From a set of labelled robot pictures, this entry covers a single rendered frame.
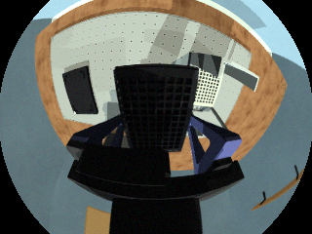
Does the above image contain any white well plate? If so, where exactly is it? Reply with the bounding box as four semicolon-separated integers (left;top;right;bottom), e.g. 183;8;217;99
194;64;225;107

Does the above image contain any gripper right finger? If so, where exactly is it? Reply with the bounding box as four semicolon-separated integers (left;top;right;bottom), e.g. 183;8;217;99
187;114;242;175

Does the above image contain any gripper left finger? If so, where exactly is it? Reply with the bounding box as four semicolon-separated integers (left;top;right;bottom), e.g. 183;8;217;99
71;114;124;147

